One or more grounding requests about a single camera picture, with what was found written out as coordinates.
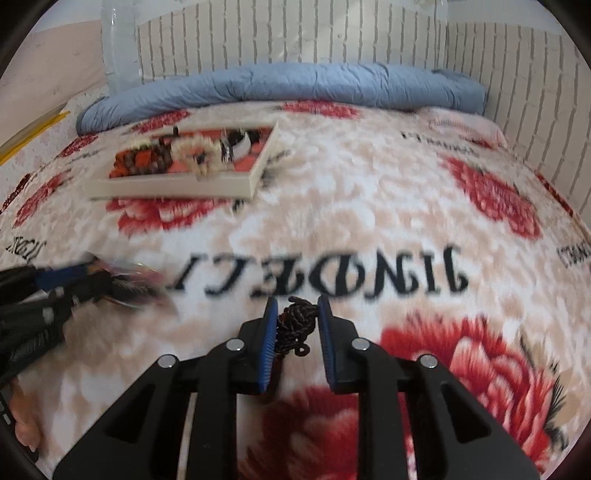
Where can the yellow strip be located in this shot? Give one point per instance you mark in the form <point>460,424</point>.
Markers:
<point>32,136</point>

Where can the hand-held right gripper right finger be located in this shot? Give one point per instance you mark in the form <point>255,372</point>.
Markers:
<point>327,350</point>

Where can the pink cloth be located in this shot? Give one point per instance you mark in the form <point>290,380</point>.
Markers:
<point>466,124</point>

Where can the brick pattern jewelry tray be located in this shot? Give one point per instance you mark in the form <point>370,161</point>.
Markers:
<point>184,184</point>

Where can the clear plastic sheet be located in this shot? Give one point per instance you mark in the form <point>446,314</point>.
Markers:
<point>119,50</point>

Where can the person's left hand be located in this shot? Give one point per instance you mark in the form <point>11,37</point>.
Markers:
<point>27,420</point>

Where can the blue quilt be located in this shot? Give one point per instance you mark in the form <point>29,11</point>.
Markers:
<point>286,87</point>

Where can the cream scrunchie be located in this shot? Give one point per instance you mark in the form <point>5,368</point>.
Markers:
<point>196,159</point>

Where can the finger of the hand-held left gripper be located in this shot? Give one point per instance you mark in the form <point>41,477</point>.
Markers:
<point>60,275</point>
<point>74,297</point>

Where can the floral printed blanket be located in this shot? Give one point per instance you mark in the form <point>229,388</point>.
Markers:
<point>369,221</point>

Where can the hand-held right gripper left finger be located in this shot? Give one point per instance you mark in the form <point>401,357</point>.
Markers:
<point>268,350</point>

